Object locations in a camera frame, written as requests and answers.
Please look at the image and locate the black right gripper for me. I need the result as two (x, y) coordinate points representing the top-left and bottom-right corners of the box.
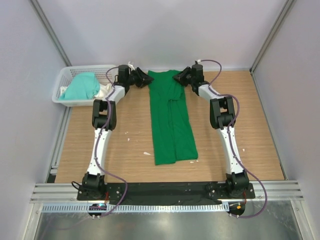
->
(171, 66), (194, 87)

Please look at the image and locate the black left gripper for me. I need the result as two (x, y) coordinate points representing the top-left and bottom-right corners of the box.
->
(126, 67), (154, 88)

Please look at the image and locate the green t shirt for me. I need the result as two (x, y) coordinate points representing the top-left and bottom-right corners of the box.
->
(148, 70), (198, 166)

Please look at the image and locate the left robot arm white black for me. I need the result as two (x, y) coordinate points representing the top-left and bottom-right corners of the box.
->
(77, 64), (154, 201)

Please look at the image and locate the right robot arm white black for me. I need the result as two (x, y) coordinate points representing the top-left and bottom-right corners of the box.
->
(173, 59), (250, 198)

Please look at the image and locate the white t shirt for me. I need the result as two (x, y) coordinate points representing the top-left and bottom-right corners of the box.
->
(59, 83), (111, 101)

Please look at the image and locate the teal t shirt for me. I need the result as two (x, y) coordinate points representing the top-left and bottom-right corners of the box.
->
(59, 72), (100, 101)

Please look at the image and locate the white plastic basket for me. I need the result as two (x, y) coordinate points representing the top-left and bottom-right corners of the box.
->
(51, 65), (118, 107)

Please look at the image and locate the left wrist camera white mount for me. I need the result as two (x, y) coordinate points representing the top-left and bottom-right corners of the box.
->
(127, 61), (136, 71)

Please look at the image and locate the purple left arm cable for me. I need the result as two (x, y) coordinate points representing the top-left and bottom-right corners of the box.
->
(94, 66), (128, 217)

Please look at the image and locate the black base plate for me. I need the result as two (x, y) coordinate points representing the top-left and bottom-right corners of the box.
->
(77, 181), (256, 206)

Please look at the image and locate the white slotted cable duct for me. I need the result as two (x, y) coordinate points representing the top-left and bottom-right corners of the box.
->
(41, 202), (229, 214)

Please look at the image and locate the aluminium frame rail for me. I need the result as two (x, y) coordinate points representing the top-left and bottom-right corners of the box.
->
(31, 180), (304, 206)

